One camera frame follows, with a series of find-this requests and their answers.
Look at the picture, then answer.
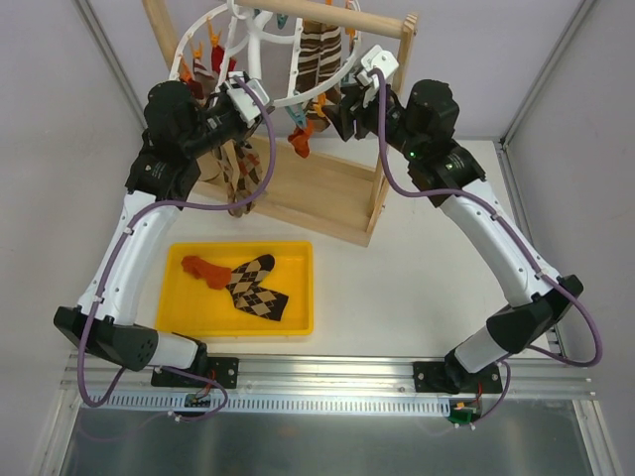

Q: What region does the teal clothes peg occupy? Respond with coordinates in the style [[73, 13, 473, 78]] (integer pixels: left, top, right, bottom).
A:
[[285, 103, 309, 129]]

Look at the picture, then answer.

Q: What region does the white round clip hanger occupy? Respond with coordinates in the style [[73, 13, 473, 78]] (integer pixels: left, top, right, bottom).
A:
[[144, 1, 362, 108]]

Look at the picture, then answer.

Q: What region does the orange sock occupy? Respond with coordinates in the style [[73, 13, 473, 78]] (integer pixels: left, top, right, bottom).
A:
[[182, 256, 232, 291], [288, 120, 314, 159]]

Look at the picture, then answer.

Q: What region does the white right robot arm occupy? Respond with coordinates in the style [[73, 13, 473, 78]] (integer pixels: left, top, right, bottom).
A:
[[322, 79, 583, 394]]

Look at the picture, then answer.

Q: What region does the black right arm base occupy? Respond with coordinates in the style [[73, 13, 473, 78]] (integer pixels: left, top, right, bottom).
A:
[[412, 361, 503, 395]]

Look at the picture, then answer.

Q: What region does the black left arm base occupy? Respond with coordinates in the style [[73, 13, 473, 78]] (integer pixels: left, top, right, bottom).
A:
[[151, 355, 240, 390]]

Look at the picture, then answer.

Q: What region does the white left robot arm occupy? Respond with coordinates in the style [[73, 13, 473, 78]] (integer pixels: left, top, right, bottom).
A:
[[54, 73, 271, 386]]

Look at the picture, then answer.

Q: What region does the wooden hanger rack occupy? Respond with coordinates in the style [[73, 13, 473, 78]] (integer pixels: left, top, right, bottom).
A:
[[142, 0, 418, 249]]

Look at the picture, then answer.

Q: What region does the orange clothes peg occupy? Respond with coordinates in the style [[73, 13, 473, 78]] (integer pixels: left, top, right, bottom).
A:
[[313, 93, 326, 118]]

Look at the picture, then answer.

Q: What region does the beige argyle hanging sock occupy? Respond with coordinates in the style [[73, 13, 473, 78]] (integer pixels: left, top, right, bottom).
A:
[[212, 142, 263, 203]]

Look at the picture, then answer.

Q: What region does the brown striped sock pair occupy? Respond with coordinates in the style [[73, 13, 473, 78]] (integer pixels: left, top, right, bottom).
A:
[[296, 20, 344, 133]]

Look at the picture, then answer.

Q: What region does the red hanging sock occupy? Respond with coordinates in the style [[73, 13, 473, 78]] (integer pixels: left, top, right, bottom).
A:
[[210, 45, 225, 75]]

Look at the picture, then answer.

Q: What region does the yellow plastic tray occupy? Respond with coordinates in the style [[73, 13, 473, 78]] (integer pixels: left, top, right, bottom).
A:
[[155, 241, 314, 337]]

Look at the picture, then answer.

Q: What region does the brown argyle sock in tray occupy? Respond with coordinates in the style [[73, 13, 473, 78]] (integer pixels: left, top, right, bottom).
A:
[[225, 254, 289, 322]]

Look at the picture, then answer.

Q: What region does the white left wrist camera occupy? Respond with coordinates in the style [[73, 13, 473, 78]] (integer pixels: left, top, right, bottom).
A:
[[225, 71, 273, 127]]

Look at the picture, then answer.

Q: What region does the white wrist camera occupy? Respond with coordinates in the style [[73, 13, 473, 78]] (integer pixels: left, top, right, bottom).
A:
[[225, 71, 273, 127], [354, 45, 399, 87]]

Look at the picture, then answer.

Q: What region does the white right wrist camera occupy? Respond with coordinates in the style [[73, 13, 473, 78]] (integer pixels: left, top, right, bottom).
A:
[[354, 45, 399, 87]]

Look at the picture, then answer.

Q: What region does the white slotted cable duct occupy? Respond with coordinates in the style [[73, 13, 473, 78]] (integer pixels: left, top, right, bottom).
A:
[[104, 391, 450, 417]]

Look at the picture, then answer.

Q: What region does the aluminium mounting rail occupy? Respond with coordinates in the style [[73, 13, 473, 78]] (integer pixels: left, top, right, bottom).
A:
[[59, 350, 599, 402]]

